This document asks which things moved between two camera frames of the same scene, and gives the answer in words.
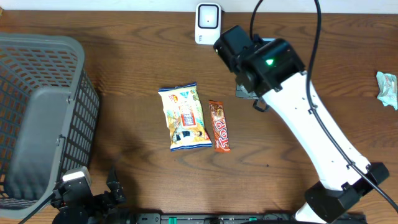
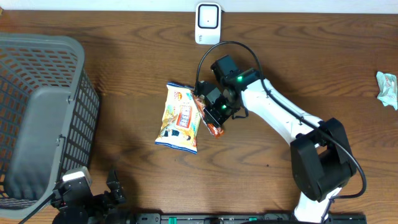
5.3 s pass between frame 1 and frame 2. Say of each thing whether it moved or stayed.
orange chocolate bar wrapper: moved
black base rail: stayed
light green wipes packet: stayed
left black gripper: stayed
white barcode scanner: stayed
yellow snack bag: moved
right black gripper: moved
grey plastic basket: stayed
